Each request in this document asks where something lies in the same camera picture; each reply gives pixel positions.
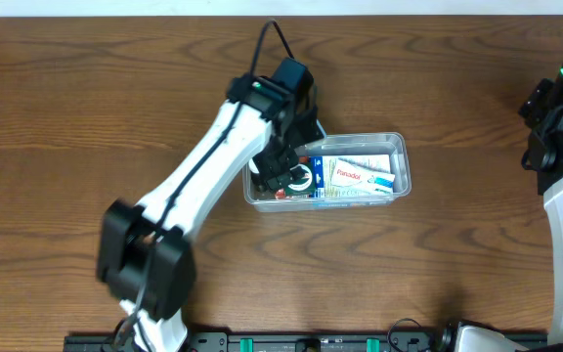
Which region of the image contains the red Panadol ActiFast box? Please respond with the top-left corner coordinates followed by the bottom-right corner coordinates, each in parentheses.
top-left (275, 156), bottom-right (312, 199)

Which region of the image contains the green Zam-Buk box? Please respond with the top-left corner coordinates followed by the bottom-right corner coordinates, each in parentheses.
top-left (283, 163), bottom-right (316, 197)

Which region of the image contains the blue patch box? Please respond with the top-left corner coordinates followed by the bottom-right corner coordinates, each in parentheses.
top-left (310, 154), bottom-right (396, 198)

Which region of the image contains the white Panadol box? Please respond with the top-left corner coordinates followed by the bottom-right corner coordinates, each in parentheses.
top-left (330, 159), bottom-right (395, 195)

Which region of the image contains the dark syrup bottle white cap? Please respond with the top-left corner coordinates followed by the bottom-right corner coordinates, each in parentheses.
top-left (248, 158), bottom-right (260, 175)

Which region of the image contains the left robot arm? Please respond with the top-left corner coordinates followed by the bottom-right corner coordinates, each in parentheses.
top-left (96, 57), bottom-right (325, 351)

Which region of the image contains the clear plastic container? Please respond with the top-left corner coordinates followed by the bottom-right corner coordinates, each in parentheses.
top-left (242, 132), bottom-right (411, 212)

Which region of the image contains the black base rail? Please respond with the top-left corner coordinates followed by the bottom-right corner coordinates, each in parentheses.
top-left (63, 331), bottom-right (546, 352)

